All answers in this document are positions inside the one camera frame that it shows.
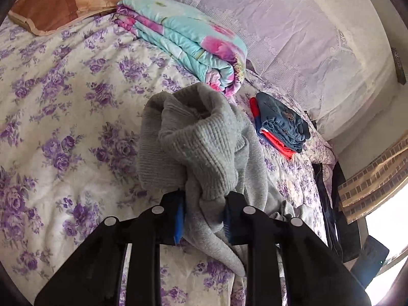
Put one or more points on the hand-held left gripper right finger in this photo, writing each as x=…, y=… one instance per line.
x=228, y=221

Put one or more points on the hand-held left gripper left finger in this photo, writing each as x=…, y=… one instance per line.
x=178, y=221

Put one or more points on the grey sweat pants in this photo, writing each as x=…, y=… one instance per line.
x=204, y=162

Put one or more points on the dark navy pants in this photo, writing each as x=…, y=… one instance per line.
x=331, y=210

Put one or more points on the brick pattern curtain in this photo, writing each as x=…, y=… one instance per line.
x=373, y=178

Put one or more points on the folded red garment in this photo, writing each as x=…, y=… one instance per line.
x=277, y=143

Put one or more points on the folded blue jeans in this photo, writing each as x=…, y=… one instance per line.
x=283, y=121

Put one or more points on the bed with purple floral sheet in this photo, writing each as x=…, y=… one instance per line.
x=70, y=127

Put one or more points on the folded teal pink floral quilt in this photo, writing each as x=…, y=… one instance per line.
x=188, y=44

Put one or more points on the white lace headboard cover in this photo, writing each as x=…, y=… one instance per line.
x=287, y=38

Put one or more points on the brown pillow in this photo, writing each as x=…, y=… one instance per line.
x=73, y=0

